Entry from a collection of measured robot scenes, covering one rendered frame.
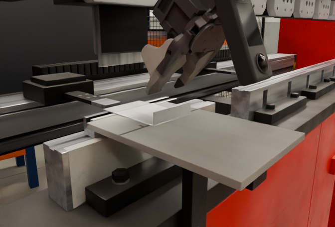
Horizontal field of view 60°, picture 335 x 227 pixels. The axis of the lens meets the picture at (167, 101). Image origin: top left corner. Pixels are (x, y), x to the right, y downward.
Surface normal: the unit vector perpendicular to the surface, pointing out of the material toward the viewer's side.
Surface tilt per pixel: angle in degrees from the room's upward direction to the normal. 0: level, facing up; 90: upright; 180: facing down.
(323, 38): 90
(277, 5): 90
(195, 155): 0
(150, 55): 81
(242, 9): 69
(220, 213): 90
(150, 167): 0
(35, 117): 90
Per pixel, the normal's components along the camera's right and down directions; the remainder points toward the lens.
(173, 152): 0.00, -0.97
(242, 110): -0.68, 0.18
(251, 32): 0.66, -0.19
